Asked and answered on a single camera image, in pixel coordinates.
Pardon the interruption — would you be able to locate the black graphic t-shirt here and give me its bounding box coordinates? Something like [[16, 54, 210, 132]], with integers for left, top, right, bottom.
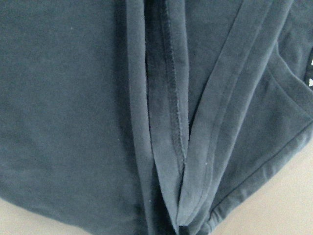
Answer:
[[0, 0, 313, 235]]

